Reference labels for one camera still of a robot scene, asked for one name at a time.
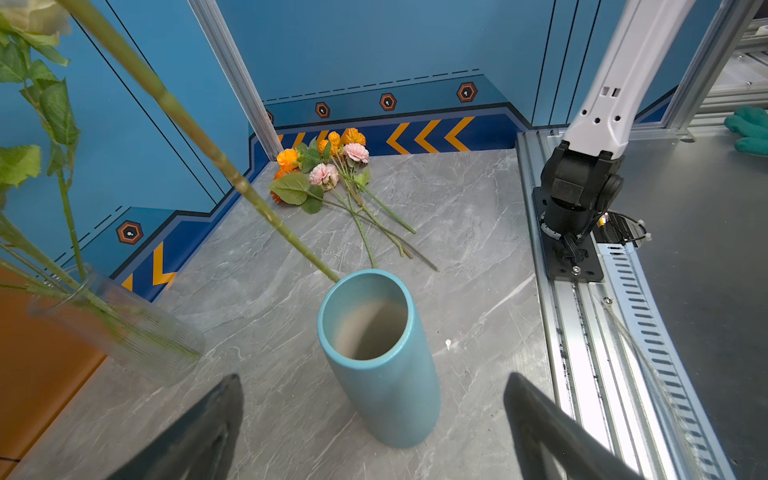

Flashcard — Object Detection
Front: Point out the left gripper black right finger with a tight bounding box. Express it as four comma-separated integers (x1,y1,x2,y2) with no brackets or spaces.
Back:
503,372,640,479

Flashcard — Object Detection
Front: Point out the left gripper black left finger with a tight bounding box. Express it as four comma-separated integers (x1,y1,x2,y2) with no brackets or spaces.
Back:
110,374,244,479

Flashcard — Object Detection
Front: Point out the orange gerbera with leaf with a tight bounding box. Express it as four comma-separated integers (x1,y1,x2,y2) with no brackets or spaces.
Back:
270,162,439,272

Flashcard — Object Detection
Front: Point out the pink peony flower stem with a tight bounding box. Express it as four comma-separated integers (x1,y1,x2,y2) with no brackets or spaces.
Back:
298,141,416,268

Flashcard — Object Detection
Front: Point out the small pink rose spray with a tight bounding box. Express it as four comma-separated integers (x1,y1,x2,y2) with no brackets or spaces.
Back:
60,0,340,283

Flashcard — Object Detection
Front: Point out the cream rose with leaves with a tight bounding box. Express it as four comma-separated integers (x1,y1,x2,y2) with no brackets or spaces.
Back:
1,1,87,282

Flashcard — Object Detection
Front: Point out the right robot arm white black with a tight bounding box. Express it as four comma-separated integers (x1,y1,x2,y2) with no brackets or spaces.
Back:
540,1,693,268

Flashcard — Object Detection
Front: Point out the clear glass vase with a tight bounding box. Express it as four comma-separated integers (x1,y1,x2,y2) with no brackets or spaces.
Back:
28,264,205,386

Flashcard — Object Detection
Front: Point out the teal ceramic vase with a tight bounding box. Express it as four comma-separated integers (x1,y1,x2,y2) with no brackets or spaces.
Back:
317,269,441,449

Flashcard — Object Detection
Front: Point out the orange flower stem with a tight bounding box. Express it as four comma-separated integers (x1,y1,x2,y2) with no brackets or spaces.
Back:
270,128,370,204

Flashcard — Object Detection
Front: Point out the green gloved hand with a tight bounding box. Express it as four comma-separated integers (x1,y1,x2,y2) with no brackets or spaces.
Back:
724,106,768,157

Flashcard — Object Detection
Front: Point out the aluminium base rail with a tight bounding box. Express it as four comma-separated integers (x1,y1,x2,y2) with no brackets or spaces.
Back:
517,131,734,479

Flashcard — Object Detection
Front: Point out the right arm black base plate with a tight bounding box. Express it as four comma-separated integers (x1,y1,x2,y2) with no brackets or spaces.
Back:
533,187,604,283

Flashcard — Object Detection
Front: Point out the aluminium corner post right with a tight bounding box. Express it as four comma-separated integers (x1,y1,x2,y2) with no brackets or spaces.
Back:
188,0,283,161

